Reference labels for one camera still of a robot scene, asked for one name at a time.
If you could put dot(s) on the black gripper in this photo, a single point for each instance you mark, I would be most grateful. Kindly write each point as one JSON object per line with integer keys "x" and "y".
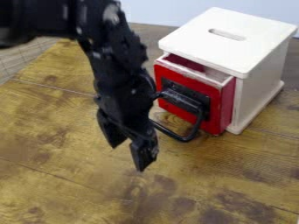
{"x": 125, "y": 88}

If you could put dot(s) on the red drawer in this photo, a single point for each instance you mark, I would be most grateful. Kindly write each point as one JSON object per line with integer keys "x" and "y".
{"x": 195, "y": 85}

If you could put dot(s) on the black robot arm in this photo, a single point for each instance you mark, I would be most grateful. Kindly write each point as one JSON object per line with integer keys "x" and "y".
{"x": 96, "y": 24}

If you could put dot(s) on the white wooden cabinet box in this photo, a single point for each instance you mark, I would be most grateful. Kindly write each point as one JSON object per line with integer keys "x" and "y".
{"x": 245, "y": 47}

